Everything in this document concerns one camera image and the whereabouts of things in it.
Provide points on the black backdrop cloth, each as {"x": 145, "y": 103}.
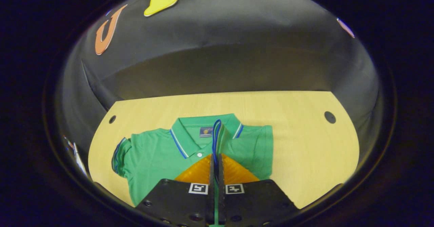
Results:
{"x": 220, "y": 50}

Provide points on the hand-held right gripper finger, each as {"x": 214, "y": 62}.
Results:
{"x": 212, "y": 176}
{"x": 220, "y": 176}

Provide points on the green T-shirt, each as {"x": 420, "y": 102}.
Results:
{"x": 152, "y": 156}

